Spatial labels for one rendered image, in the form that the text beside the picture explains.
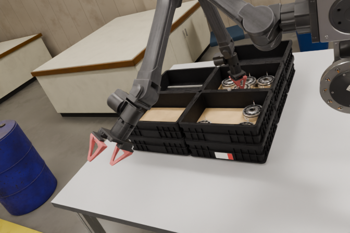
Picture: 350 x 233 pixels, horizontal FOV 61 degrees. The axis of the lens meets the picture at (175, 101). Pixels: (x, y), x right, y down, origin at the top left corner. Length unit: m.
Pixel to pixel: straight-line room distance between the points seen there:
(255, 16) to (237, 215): 0.81
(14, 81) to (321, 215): 6.22
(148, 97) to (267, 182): 0.72
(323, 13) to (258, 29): 0.14
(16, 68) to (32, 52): 0.53
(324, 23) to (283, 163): 0.82
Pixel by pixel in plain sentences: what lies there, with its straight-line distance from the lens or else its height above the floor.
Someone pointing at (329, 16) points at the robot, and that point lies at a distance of 0.78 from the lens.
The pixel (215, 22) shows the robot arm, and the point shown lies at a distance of 1.45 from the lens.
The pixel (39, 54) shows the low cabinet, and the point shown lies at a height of 0.42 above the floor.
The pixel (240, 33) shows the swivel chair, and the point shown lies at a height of 0.47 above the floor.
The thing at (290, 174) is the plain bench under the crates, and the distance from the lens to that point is 1.41.
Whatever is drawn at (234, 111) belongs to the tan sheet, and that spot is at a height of 0.83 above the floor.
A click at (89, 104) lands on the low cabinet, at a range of 3.97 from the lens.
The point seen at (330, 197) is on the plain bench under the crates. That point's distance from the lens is 1.32.
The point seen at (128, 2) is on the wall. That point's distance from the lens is 5.57.
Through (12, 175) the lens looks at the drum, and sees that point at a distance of 2.95.
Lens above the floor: 1.71
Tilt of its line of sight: 28 degrees down
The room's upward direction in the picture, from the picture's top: 20 degrees counter-clockwise
